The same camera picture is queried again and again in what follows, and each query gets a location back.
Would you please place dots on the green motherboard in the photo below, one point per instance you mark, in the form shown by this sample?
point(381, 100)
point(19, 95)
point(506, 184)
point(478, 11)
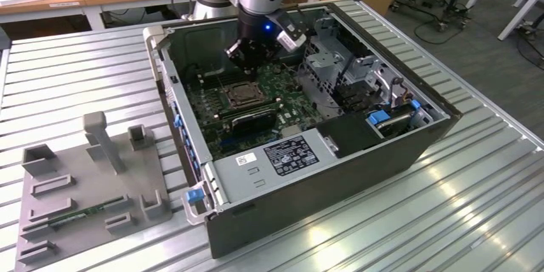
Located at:
point(294, 106)

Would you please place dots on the black RAM slot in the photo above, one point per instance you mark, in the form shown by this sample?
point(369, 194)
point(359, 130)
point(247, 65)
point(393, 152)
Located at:
point(249, 108)
point(221, 82)
point(215, 76)

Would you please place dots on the blue expansion slot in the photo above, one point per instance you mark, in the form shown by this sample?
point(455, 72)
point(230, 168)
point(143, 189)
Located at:
point(230, 144)

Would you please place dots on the grey parts rack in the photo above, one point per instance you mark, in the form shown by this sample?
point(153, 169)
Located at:
point(85, 189)

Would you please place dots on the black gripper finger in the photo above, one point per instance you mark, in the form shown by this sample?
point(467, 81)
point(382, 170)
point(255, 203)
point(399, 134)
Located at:
point(242, 55)
point(266, 57)

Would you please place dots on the silver power supply unit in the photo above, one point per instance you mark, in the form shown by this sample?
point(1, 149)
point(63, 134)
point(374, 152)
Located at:
point(242, 183)

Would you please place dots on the blue case latch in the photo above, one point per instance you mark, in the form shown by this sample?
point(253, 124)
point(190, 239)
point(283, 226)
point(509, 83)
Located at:
point(194, 196)

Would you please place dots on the hard disk in blue carrier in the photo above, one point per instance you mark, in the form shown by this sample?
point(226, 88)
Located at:
point(378, 117)

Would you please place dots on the green RAM stick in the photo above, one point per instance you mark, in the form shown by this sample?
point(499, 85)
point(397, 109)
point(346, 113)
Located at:
point(81, 213)

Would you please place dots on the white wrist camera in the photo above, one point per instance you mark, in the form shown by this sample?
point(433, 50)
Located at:
point(291, 41)

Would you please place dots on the silver drive cage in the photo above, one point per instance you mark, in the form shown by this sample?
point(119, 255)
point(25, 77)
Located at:
point(323, 58)

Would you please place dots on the blue drive latch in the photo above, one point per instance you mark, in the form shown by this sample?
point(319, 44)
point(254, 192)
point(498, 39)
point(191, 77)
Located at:
point(415, 104)

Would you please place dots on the black PC case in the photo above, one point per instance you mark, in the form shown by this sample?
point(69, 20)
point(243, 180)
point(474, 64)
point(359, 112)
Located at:
point(319, 205)

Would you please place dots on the black graphics card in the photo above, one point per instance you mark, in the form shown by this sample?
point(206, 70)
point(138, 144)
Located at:
point(253, 124)

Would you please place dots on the white table frame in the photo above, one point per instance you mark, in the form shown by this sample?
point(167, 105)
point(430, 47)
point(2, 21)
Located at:
point(521, 14)

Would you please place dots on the silver CPU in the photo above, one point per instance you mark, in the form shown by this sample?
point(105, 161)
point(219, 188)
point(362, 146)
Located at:
point(246, 93)

